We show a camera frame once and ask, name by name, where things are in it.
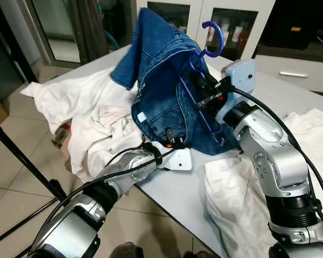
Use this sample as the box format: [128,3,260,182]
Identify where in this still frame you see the blue denim shorts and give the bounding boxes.
[110,8,243,156]

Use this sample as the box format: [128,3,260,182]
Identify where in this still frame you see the purple plastic hanger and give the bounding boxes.
[180,20,227,146]

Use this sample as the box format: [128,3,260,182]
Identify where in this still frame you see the white drawer unit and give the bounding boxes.
[256,54,323,93]

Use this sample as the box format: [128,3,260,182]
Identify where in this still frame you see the white glass-door cabinet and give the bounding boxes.
[135,0,276,61]

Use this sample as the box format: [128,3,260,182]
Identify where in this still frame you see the white cotton shirt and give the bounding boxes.
[203,107,323,258]
[20,64,141,116]

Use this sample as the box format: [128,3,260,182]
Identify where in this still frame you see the dark grey curtain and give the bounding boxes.
[78,0,111,65]

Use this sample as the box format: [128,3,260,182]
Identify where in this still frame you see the grey robot left foot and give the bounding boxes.
[109,242,143,258]

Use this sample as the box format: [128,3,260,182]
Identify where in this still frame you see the glass sliding door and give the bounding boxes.
[22,0,135,68]

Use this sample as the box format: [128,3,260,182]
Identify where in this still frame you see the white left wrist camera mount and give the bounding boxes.
[151,141,193,171]

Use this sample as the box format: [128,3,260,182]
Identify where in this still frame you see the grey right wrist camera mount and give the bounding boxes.
[215,58,257,125]

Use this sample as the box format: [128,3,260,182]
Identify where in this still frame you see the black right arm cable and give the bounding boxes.
[229,88,323,237]

